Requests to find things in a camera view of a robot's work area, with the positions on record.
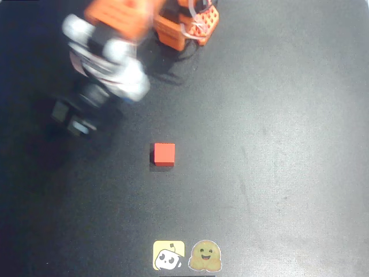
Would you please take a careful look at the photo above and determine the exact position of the yellow robot sticker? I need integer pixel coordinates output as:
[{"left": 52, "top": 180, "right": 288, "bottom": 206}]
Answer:
[{"left": 152, "top": 239, "right": 186, "bottom": 271}]

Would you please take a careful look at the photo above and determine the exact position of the hugging face emoji sticker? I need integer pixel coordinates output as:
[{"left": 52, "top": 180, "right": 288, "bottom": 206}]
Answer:
[{"left": 188, "top": 239, "right": 223, "bottom": 272}]

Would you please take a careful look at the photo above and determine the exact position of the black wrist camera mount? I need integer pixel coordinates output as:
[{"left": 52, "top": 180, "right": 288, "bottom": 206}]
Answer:
[{"left": 48, "top": 82, "right": 119, "bottom": 139}]

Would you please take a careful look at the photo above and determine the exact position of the white servo cable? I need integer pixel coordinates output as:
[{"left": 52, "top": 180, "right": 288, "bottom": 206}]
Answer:
[{"left": 180, "top": 0, "right": 210, "bottom": 39}]

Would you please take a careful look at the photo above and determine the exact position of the red cube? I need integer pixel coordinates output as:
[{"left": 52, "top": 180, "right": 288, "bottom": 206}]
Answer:
[{"left": 149, "top": 142, "right": 176, "bottom": 167}]

